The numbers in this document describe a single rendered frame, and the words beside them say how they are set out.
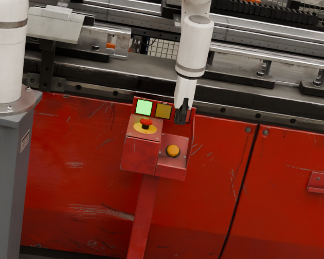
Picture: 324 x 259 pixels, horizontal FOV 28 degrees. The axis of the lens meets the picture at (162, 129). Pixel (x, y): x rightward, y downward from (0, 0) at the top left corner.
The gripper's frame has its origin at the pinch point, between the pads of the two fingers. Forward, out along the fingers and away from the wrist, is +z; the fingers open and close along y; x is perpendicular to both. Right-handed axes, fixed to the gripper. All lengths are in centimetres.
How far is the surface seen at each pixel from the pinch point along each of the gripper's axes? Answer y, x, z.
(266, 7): -79, 35, -8
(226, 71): -31.0, 16.2, -1.9
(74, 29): -20.8, -35.0, -14.3
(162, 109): -10.2, -4.9, 3.9
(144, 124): -0.3, -10.3, 4.1
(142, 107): -10.6, -11.0, 4.5
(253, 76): -29.8, 25.3, -1.8
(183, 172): 7.0, 3.2, 14.8
